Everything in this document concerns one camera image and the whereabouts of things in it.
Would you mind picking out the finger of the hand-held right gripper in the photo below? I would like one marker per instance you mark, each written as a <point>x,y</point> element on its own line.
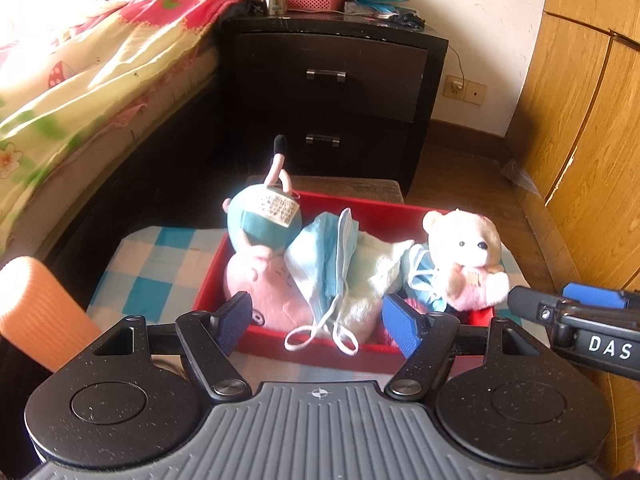
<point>595,296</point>
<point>537,305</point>

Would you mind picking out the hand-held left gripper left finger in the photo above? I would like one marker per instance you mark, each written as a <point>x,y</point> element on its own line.
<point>235,320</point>

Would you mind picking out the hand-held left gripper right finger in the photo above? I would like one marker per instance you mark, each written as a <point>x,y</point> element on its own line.
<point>400,327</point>

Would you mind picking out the pink pig plush toy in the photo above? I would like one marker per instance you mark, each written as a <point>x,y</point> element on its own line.
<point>260,280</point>

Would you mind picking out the blue face mask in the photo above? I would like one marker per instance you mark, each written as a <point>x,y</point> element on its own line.
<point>315,265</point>
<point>425,280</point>

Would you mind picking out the white towel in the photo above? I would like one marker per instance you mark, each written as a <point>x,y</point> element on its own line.
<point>375,270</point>

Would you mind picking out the red box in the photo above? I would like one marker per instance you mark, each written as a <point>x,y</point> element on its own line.
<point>320,355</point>

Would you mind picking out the cream teddy bear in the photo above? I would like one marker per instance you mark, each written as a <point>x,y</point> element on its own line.
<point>460,240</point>

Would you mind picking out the blue checkered cloth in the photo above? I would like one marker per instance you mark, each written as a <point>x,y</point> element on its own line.
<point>150,270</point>

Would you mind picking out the clear plastic bag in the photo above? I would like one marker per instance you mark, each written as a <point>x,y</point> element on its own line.
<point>520,175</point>

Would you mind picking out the brown wooden stool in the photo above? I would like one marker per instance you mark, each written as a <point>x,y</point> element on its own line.
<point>350,185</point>

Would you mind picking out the lower nightstand drawer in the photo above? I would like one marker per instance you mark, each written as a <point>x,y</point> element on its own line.
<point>380,150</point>

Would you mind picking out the nightstand drawer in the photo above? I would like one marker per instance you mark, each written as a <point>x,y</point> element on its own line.
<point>380,150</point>
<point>380,80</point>

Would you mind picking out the orange foam roll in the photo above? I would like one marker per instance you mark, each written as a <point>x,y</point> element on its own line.
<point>40,305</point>

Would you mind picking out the wooden wardrobe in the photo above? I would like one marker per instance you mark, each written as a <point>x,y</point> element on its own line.
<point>575,85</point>

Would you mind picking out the mattress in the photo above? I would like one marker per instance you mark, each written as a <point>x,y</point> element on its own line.
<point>165,90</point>

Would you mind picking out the upper nightstand drawer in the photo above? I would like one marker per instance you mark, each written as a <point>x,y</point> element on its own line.
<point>380,80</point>

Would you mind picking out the floral bedsheet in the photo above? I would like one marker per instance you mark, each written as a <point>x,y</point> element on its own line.
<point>100,70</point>

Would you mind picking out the dark wooden nightstand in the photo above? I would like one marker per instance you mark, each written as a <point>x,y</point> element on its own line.
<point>325,22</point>

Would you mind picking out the dark bed frame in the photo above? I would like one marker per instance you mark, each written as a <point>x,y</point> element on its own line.
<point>175,170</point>

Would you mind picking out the wall socket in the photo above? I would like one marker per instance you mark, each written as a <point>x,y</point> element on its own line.
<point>465,91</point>

